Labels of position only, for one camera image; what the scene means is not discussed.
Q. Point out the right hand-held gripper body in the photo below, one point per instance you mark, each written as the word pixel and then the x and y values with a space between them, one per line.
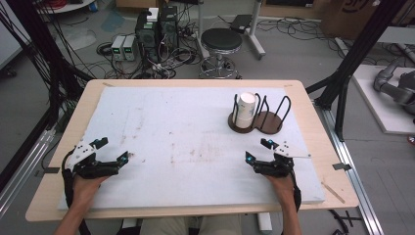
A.
pixel 287 150

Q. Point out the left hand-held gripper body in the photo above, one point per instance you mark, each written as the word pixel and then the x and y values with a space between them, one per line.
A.
pixel 83 153

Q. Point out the stack of paper cups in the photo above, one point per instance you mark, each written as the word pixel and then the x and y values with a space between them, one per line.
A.
pixel 245 109

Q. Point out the person's left hand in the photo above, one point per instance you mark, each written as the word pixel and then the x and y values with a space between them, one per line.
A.
pixel 85 191

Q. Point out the person's right hand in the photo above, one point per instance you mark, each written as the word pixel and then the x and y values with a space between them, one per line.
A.
pixel 283 189

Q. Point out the black tape piece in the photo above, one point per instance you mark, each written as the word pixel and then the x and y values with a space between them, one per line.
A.
pixel 52 170
pixel 342 166

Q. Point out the thin wooden stick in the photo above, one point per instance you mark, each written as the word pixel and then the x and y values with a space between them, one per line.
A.
pixel 332 192

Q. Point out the grey power supply unit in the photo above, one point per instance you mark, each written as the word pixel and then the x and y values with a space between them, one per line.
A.
pixel 129 48
pixel 117 47

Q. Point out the white board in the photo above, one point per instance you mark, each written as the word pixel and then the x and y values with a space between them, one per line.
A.
pixel 375 107

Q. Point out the black round stool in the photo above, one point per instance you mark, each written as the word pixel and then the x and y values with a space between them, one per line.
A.
pixel 221 39

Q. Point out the black computer tower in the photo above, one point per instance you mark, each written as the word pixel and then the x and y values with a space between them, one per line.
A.
pixel 147 36
pixel 169 29

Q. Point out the cardboard box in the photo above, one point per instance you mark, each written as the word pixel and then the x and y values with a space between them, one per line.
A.
pixel 352 16

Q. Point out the aluminium rail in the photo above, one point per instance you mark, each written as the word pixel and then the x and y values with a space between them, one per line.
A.
pixel 350 169
pixel 19 178

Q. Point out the black metal frame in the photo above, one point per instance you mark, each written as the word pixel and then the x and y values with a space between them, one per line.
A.
pixel 357 52
pixel 39 49

